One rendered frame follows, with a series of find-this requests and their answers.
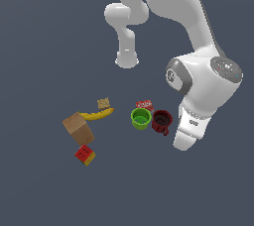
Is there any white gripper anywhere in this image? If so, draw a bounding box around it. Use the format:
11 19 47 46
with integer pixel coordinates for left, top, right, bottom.
172 103 212 152

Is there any dark red mug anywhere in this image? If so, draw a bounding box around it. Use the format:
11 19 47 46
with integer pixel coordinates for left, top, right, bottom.
151 109 174 137

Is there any green cup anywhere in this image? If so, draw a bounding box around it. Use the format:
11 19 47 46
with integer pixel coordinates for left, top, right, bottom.
130 107 153 131

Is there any red and white can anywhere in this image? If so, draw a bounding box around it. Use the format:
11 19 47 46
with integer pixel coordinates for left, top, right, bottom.
135 99 155 113

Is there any yellow banana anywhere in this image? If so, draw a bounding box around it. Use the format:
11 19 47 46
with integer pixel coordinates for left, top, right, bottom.
78 107 115 122

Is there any red and yellow cube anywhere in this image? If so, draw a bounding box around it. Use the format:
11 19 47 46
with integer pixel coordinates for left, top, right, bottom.
73 144 97 168

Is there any large brown cardboard box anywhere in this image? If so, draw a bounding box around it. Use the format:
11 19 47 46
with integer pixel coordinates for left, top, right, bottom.
62 111 96 146

